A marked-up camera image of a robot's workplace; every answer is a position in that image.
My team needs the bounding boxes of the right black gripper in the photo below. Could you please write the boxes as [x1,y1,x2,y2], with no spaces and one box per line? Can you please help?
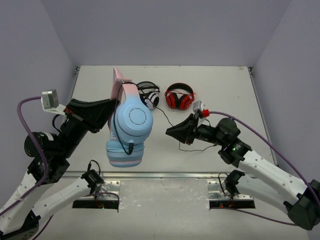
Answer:
[166,114,226,147]

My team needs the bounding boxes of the pink blue cat-ear headphones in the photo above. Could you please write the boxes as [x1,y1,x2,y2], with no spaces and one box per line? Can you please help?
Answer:
[106,68,153,168]

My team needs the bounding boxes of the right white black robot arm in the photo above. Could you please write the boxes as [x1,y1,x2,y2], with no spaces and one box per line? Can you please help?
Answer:
[165,110,320,231]

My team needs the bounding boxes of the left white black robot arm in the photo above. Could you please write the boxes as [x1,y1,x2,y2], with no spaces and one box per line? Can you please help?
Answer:
[0,99,118,240]

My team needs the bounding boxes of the red black headphones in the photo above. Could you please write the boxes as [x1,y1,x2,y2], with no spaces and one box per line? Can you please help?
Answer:
[164,82,195,111]

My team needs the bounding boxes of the white black headphones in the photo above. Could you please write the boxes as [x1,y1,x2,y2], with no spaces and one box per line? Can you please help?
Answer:
[136,81,160,110]

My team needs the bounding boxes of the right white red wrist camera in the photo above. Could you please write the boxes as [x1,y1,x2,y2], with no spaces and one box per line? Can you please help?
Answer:
[192,100,207,127]

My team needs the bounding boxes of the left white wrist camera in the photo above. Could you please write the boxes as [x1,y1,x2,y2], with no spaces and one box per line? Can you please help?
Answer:
[40,89,66,116]

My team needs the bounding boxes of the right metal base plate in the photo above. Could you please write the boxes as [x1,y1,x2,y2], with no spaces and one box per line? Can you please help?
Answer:
[207,179,254,201]

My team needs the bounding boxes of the metal base plate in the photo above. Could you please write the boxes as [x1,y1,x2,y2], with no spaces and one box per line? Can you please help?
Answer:
[207,179,254,201]
[78,180,120,201]

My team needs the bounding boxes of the metal table edge rail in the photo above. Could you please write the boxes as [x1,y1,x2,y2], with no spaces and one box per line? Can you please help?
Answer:
[62,171,253,179]

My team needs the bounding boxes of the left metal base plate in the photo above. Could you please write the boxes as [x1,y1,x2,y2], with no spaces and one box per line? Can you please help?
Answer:
[78,180,120,201]

